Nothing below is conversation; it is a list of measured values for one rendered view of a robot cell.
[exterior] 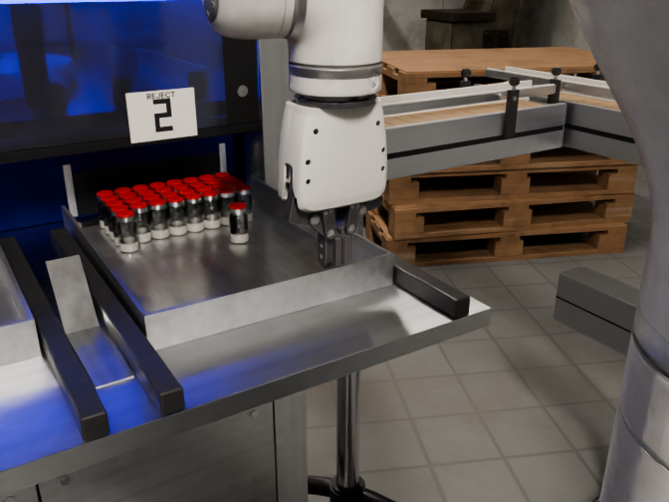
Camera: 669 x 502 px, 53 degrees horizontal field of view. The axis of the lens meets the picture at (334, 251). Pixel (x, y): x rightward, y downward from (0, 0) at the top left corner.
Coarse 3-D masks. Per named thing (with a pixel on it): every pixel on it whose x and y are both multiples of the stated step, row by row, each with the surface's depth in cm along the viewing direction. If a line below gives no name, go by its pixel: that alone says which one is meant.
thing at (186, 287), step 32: (256, 192) 95; (64, 224) 85; (256, 224) 87; (288, 224) 87; (96, 256) 70; (128, 256) 77; (160, 256) 77; (192, 256) 77; (224, 256) 77; (256, 256) 77; (288, 256) 77; (352, 256) 76; (384, 256) 69; (128, 288) 70; (160, 288) 70; (192, 288) 70; (224, 288) 70; (256, 288) 62; (288, 288) 64; (320, 288) 66; (352, 288) 68; (160, 320) 58; (192, 320) 60; (224, 320) 61; (256, 320) 63
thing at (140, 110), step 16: (128, 96) 80; (144, 96) 81; (160, 96) 82; (176, 96) 83; (192, 96) 84; (128, 112) 81; (144, 112) 82; (160, 112) 83; (176, 112) 84; (192, 112) 85; (144, 128) 82; (176, 128) 85; (192, 128) 86
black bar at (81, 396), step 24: (0, 240) 77; (24, 264) 71; (24, 288) 65; (48, 312) 61; (48, 336) 57; (48, 360) 56; (72, 360) 53; (72, 384) 50; (72, 408) 49; (96, 408) 47; (96, 432) 47
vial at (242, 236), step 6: (234, 210) 79; (240, 210) 79; (234, 216) 80; (240, 216) 80; (246, 216) 80; (234, 222) 80; (240, 222) 80; (246, 222) 80; (234, 228) 80; (240, 228) 80; (246, 228) 81; (234, 234) 80; (240, 234) 80; (246, 234) 81; (234, 240) 81; (240, 240) 81; (246, 240) 81
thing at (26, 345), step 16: (0, 256) 70; (0, 272) 73; (0, 288) 70; (16, 288) 62; (0, 304) 66; (16, 304) 64; (0, 320) 63; (16, 320) 63; (32, 320) 56; (0, 336) 55; (16, 336) 56; (32, 336) 57; (0, 352) 56; (16, 352) 57; (32, 352) 57
